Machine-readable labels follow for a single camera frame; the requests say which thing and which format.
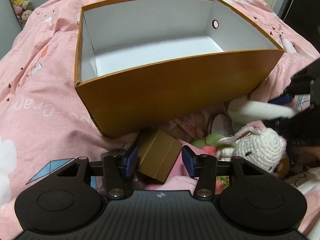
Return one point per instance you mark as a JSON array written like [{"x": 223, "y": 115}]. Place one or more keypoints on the hanging plush toys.
[{"x": 22, "y": 10}]

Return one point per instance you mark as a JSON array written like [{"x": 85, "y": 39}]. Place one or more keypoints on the white box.
[{"x": 244, "y": 111}]

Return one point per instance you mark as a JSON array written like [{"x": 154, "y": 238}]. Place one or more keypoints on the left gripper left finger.
[{"x": 118, "y": 170}]

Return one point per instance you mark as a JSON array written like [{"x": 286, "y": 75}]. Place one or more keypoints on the green pink fluffy pompom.
[{"x": 209, "y": 145}]

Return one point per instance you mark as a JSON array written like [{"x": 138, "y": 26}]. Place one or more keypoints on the round compact mirror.
[{"x": 219, "y": 124}]

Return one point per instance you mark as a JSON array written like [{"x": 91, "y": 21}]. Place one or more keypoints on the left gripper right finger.
[{"x": 203, "y": 167}]

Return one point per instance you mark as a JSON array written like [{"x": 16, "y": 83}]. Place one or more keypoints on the white crochet bunny plush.
[{"x": 261, "y": 146}]

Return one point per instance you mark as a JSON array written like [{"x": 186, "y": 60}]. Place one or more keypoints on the small gold box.
[{"x": 157, "y": 153}]

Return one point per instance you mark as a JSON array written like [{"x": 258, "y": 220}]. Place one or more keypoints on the pink patterned bed quilt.
[{"x": 43, "y": 121}]

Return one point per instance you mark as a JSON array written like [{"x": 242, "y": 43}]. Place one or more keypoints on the pink paper charm tag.
[{"x": 193, "y": 130}]

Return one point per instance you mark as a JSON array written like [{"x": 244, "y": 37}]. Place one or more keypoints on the orange cardboard storage box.
[{"x": 142, "y": 63}]

